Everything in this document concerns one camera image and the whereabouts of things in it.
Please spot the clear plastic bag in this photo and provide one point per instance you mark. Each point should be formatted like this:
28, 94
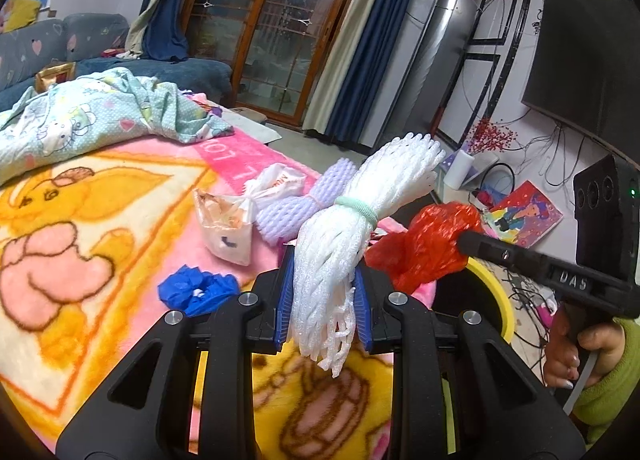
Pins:
227, 235

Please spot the white foam net bundle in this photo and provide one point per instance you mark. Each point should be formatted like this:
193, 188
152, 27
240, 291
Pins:
325, 250

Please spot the blue curtain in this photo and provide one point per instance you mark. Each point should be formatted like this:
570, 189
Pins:
172, 15
370, 65

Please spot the silver standing air conditioner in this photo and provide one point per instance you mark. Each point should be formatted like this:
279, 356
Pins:
435, 55

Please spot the white vase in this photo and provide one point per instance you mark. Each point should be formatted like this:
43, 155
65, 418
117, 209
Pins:
459, 170

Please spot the purple foam net bundle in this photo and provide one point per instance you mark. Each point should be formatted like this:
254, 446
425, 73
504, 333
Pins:
282, 222

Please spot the yellow pillow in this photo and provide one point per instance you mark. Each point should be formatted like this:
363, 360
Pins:
22, 14

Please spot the yellow-rimmed black trash bin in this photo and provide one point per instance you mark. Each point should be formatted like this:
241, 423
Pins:
502, 305

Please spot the red plastic bag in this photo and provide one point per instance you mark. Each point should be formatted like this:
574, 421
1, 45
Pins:
425, 245

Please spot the wooden glass door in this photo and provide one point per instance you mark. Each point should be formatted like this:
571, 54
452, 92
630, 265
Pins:
280, 30

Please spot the person's right hand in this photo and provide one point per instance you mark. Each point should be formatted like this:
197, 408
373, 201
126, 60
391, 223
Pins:
557, 355

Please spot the colourful picture book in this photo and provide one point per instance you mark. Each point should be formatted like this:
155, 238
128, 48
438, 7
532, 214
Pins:
530, 212

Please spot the blue sofa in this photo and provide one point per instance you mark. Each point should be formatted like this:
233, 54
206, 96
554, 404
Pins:
90, 37

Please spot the blue plastic bag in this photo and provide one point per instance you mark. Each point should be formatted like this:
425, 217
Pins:
200, 287

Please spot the light blue printed quilt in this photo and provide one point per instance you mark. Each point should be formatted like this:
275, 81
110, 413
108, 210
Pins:
75, 115

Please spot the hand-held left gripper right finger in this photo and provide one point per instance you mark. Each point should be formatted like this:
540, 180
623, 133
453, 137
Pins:
361, 312

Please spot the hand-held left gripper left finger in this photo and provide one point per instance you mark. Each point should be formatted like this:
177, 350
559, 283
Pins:
285, 300

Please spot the pink printed blanket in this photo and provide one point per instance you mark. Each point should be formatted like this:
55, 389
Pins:
125, 220

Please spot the white plastic bag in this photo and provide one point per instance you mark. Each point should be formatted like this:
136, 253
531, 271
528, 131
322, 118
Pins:
272, 185

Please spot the black television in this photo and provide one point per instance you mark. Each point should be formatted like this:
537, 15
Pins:
585, 60

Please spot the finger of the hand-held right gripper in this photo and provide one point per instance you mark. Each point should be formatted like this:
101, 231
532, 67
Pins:
500, 252

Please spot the gold brown box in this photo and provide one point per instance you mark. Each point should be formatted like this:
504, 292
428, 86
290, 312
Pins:
52, 76

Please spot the red berry branches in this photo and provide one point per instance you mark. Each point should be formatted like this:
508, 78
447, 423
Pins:
492, 135

